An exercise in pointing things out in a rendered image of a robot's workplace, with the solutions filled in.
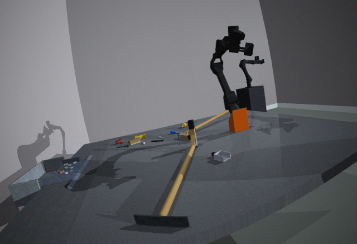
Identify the long scraper with wooden handle and black blade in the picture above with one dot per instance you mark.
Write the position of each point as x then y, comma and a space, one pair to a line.
162, 219

